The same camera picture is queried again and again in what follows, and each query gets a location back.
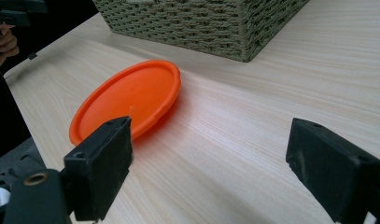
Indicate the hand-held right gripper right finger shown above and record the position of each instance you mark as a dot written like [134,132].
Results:
[329,169]

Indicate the green woven basket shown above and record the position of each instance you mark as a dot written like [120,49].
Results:
[197,23]

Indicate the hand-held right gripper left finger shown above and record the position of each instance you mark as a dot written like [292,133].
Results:
[99,168]

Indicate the orange plastic plate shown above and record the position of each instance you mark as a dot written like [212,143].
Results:
[131,96]

